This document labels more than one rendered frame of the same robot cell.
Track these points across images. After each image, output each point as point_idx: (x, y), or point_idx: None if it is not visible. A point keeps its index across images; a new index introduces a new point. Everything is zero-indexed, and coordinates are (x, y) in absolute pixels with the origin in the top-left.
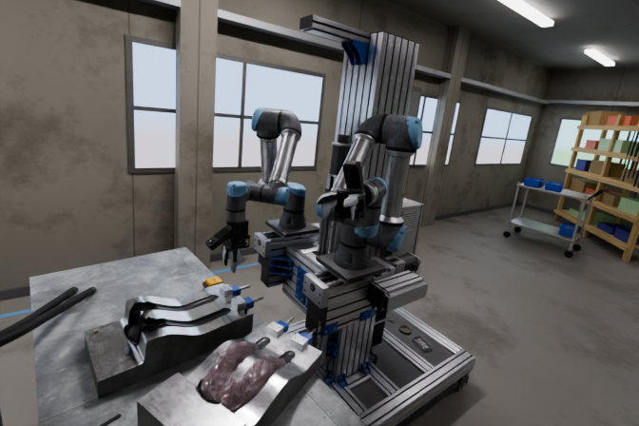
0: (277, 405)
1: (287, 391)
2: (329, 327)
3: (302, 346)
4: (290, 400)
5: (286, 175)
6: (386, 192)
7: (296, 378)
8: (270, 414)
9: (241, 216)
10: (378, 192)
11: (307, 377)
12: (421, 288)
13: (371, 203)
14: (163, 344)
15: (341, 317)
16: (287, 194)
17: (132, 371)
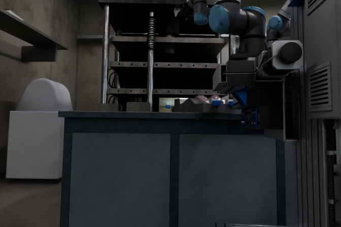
0: (186, 106)
1: (189, 104)
2: (242, 119)
3: (208, 100)
4: (190, 112)
5: (283, 6)
6: None
7: (191, 102)
8: (184, 106)
9: (267, 44)
10: None
11: (196, 110)
12: (217, 70)
13: (188, 4)
14: None
15: (235, 105)
16: (272, 20)
17: None
